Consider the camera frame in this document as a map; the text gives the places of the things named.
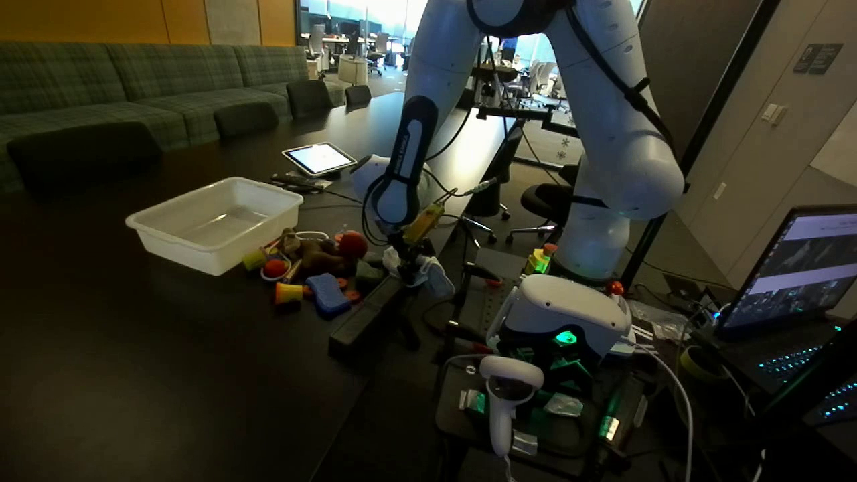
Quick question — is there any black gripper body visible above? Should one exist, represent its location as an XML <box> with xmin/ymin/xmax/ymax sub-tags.
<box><xmin>382</xmin><ymin>222</ymin><xmax>427</xmax><ymax>271</ymax></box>

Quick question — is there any white towel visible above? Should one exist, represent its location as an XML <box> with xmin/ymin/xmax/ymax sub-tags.
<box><xmin>378</xmin><ymin>243</ymin><xmax>457</xmax><ymax>301</ymax></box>

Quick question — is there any dark green block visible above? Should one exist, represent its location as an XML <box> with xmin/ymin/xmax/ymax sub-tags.
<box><xmin>354</xmin><ymin>253</ymin><xmax>385</xmax><ymax>283</ymax></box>

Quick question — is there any red ball toy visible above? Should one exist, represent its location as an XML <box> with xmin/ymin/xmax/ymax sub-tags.
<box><xmin>334</xmin><ymin>226</ymin><xmax>370</xmax><ymax>263</ymax></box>

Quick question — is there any blue block toy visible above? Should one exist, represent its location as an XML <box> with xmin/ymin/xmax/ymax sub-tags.
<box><xmin>306</xmin><ymin>271</ymin><xmax>354</xmax><ymax>320</ymax></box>

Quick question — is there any brown plush toy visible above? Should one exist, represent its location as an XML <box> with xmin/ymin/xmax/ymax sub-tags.
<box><xmin>276</xmin><ymin>225</ymin><xmax>354</xmax><ymax>277</ymax></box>

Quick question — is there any yellow cylinder toy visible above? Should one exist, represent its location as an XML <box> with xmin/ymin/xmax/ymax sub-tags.
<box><xmin>272</xmin><ymin>277</ymin><xmax>307</xmax><ymax>308</ymax></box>

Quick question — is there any red round toy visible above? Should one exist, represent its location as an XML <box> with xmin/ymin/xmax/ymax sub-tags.
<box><xmin>260</xmin><ymin>253</ymin><xmax>291</xmax><ymax>280</ymax></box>

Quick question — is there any tablet with keyboard case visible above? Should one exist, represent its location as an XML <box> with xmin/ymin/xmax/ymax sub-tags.
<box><xmin>272</xmin><ymin>138</ymin><xmax>358</xmax><ymax>196</ymax></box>

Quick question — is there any green yellow bottle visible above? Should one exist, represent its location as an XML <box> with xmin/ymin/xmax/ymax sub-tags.
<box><xmin>525</xmin><ymin>245</ymin><xmax>555</xmax><ymax>276</ymax></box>

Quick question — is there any white VR controller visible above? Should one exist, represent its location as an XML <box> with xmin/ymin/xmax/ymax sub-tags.
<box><xmin>476</xmin><ymin>352</ymin><xmax>545</xmax><ymax>463</ymax></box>

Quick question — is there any black office chair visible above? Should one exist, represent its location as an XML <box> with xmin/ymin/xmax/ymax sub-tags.
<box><xmin>516</xmin><ymin>181</ymin><xmax>577</xmax><ymax>237</ymax></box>

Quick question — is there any white VR headset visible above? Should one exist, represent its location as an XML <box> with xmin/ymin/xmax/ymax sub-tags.
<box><xmin>486</xmin><ymin>273</ymin><xmax>636</xmax><ymax>359</ymax></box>

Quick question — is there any clear plastic bin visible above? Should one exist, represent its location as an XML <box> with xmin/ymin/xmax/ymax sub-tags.
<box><xmin>123</xmin><ymin>174</ymin><xmax>306</xmax><ymax>277</ymax></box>

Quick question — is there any green plaid sofa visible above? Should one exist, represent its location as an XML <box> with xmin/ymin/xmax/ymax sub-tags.
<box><xmin>0</xmin><ymin>39</ymin><xmax>311</xmax><ymax>196</ymax></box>

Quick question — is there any open laptop with lit keyboard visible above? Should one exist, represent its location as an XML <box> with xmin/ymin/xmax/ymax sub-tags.
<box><xmin>711</xmin><ymin>202</ymin><xmax>857</xmax><ymax>431</ymax></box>

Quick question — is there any white wall poster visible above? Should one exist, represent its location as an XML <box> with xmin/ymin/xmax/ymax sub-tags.
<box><xmin>204</xmin><ymin>0</ymin><xmax>263</xmax><ymax>48</ymax></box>

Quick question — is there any white cable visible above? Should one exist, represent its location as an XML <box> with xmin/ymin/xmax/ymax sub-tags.
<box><xmin>636</xmin><ymin>347</ymin><xmax>698</xmax><ymax>482</ymax></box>

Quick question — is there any white wall paper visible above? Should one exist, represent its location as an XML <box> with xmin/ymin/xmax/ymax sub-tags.
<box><xmin>808</xmin><ymin>102</ymin><xmax>857</xmax><ymax>189</ymax></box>

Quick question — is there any dark wall sign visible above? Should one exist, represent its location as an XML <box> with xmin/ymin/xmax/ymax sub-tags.
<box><xmin>792</xmin><ymin>39</ymin><xmax>844</xmax><ymax>77</ymax></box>

